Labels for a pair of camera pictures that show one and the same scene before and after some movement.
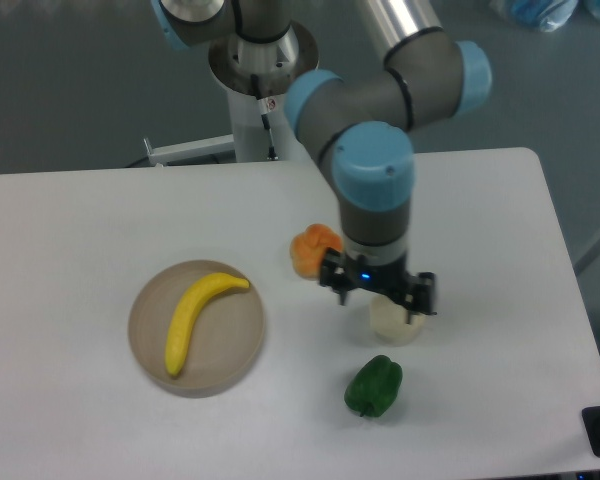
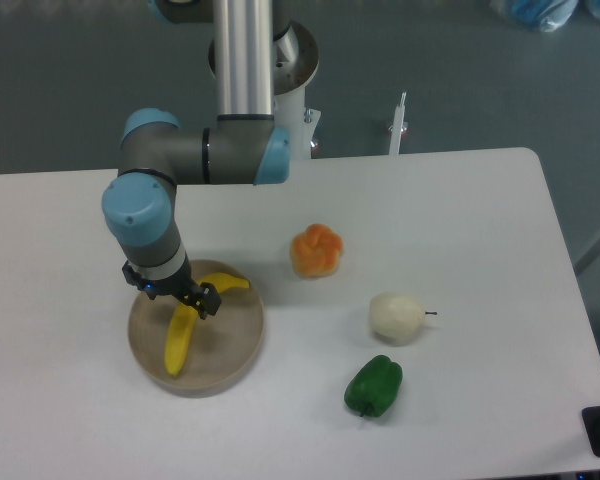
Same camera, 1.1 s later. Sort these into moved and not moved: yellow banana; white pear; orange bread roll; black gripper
Moved: black gripper
Not moved: yellow banana; white pear; orange bread roll
